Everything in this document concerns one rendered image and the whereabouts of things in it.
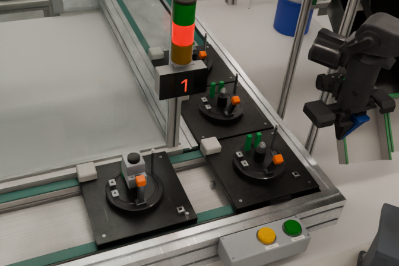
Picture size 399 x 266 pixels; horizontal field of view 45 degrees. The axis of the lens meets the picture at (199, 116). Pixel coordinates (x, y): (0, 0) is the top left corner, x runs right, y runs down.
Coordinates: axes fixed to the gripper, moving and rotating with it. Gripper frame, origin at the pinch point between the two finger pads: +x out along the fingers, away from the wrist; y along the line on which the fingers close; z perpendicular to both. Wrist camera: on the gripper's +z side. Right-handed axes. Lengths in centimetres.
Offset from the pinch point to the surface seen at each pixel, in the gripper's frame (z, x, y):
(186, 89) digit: 29.0, 6.4, 23.2
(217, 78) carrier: 60, 28, 0
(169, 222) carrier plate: 8.6, 28.4, 33.7
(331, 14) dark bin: 34.6, -5.5, -18.9
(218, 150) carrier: 26.9, 27.6, 13.4
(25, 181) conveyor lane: 33, 29, 63
